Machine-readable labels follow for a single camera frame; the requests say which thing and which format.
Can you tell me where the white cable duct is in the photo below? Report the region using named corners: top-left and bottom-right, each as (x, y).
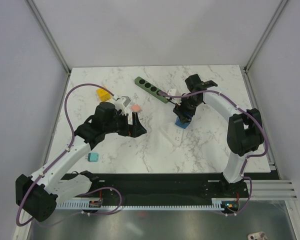
top-left (56, 197), bottom-right (240, 211)

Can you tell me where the pink plug adapter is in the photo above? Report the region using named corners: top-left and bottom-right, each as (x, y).
top-left (131, 104), bottom-right (142, 113)

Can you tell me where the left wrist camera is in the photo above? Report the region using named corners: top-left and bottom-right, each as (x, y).
top-left (114, 96), bottom-right (131, 115)

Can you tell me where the blue cube socket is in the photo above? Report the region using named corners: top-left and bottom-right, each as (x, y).
top-left (175, 117), bottom-right (190, 129)

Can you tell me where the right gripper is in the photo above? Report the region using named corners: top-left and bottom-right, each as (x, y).
top-left (172, 95), bottom-right (201, 125)

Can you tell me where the aluminium frame rail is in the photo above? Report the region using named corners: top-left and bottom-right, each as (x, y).
top-left (251, 180), bottom-right (297, 201)

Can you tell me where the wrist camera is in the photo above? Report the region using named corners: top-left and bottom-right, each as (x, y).
top-left (114, 96), bottom-right (131, 115)
top-left (167, 88), bottom-right (180, 98)

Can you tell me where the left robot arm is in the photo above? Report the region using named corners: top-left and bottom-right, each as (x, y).
top-left (15, 102), bottom-right (147, 222)

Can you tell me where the white triangular power strip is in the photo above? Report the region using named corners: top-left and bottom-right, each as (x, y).
top-left (160, 122), bottom-right (185, 147)

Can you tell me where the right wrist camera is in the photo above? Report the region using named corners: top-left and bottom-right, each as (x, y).
top-left (167, 88), bottom-right (180, 98)

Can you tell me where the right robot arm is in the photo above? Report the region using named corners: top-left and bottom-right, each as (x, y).
top-left (173, 74), bottom-right (265, 197)

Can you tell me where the teal plug adapter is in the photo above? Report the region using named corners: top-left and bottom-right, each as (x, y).
top-left (85, 152), bottom-right (99, 163)

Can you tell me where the yellow cube socket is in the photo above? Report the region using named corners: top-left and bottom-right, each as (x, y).
top-left (96, 88), bottom-right (112, 102)

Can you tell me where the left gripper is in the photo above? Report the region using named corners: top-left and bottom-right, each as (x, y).
top-left (103, 110), bottom-right (146, 138)

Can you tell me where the green power strip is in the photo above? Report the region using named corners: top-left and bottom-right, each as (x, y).
top-left (134, 76), bottom-right (168, 104)

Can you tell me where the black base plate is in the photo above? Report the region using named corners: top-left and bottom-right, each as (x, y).
top-left (59, 171), bottom-right (282, 207)

